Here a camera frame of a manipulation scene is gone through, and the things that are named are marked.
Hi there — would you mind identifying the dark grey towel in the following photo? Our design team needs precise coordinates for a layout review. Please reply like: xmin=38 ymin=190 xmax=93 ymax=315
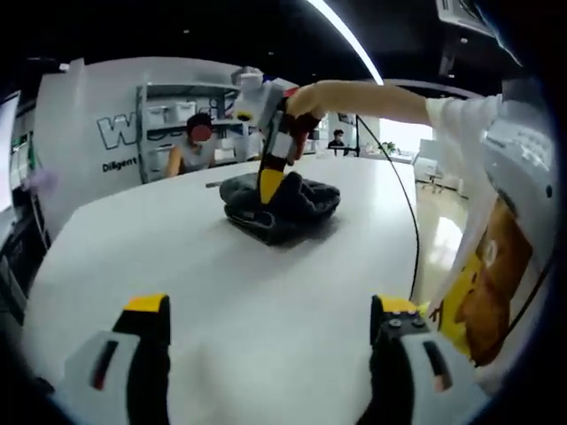
xmin=220 ymin=171 xmax=342 ymax=245

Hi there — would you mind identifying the lilac cylindrical object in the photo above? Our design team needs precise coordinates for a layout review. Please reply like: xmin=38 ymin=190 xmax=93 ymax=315
xmin=21 ymin=170 xmax=59 ymax=192

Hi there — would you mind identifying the white table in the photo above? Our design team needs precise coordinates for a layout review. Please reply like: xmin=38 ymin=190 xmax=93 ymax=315
xmin=19 ymin=154 xmax=427 ymax=425

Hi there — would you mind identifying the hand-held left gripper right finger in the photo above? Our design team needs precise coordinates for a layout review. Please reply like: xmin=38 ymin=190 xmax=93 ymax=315
xmin=369 ymin=294 xmax=482 ymax=425

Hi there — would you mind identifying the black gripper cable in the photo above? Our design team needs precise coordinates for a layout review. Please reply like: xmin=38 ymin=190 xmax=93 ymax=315
xmin=352 ymin=113 xmax=422 ymax=305

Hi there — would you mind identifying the ceiling light strip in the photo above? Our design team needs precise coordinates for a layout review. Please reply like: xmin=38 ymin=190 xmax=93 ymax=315
xmin=305 ymin=0 xmax=386 ymax=87

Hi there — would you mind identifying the row of white storage bins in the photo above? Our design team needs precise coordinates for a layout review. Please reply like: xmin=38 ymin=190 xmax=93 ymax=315
xmin=148 ymin=101 xmax=243 ymax=126

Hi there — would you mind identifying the grey metal shelf rack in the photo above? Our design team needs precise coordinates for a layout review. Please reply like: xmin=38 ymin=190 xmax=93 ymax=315
xmin=136 ymin=82 xmax=267 ymax=184

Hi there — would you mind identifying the operator in white shirt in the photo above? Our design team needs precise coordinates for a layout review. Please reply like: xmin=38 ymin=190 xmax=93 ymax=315
xmin=423 ymin=79 xmax=560 ymax=396

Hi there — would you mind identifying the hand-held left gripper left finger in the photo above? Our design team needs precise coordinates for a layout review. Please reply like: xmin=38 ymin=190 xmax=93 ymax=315
xmin=64 ymin=292 xmax=172 ymax=425

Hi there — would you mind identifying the person's right hand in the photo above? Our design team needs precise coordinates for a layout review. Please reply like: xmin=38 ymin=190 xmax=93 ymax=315
xmin=284 ymin=80 xmax=338 ymax=121

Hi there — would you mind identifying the white worn headset device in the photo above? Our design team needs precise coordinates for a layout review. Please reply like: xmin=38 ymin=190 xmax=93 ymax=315
xmin=480 ymin=112 xmax=557 ymax=214

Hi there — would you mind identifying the computer monitor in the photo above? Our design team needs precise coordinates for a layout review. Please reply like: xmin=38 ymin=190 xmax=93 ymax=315
xmin=0 ymin=90 xmax=21 ymax=214

